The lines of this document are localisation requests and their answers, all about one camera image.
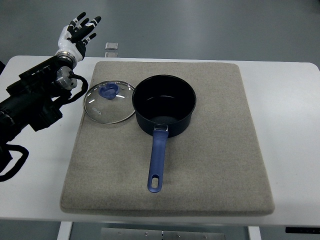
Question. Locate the glass pot lid blue knob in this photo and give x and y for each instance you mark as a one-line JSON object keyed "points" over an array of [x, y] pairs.
{"points": [[109, 102]]}

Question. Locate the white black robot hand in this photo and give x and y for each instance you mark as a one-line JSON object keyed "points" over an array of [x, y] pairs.
{"points": [[74, 38]]}

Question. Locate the white table leg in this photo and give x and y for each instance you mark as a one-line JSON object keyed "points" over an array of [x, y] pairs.
{"points": [[64, 231], [254, 233]]}

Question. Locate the white table leg right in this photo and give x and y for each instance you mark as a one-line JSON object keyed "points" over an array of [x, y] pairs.
{"points": [[254, 233]]}

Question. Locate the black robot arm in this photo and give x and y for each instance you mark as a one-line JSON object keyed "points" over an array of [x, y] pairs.
{"points": [[35, 100]]}

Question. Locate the clear floor marker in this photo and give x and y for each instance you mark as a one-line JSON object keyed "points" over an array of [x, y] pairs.
{"points": [[111, 54], [111, 45]]}

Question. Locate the white table leg left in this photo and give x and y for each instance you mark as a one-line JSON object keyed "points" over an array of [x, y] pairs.
{"points": [[64, 231]]}

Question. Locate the black table control panel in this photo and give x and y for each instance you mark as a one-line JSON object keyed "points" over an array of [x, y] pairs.
{"points": [[302, 230]]}

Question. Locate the grey metal plate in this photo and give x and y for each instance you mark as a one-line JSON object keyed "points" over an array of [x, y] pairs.
{"points": [[147, 234]]}

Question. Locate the clear floor marker lower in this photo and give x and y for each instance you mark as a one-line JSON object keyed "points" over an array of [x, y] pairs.
{"points": [[111, 54]]}

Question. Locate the dark blue saucepan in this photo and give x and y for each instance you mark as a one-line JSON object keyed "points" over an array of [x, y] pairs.
{"points": [[163, 106]]}

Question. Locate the clear floor marker upper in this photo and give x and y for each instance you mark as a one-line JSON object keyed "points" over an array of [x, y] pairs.
{"points": [[111, 45]]}

